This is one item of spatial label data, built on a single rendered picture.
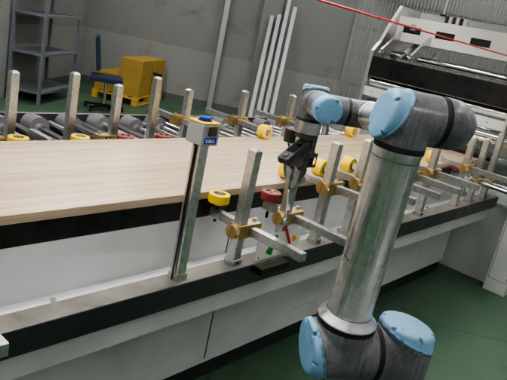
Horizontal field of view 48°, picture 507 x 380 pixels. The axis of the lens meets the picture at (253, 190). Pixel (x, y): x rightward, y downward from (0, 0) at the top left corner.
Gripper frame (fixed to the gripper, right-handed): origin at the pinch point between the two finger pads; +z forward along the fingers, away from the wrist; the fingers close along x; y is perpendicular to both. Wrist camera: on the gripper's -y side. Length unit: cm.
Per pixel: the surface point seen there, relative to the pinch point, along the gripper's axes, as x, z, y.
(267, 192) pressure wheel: 18.5, 9.3, 12.2
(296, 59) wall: 464, -2, 599
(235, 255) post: 5.8, 25.3, -15.1
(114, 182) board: 45, 10, -41
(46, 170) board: 61, 9, -57
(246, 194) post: 6.4, 3.0, -15.0
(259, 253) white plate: 5.2, 27.0, -1.9
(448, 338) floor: -22, 101, 161
